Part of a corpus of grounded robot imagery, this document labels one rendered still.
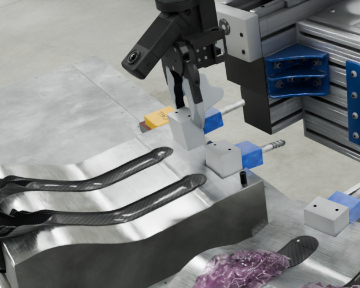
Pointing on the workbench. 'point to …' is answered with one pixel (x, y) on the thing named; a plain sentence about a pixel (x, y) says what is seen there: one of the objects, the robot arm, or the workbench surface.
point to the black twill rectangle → (258, 228)
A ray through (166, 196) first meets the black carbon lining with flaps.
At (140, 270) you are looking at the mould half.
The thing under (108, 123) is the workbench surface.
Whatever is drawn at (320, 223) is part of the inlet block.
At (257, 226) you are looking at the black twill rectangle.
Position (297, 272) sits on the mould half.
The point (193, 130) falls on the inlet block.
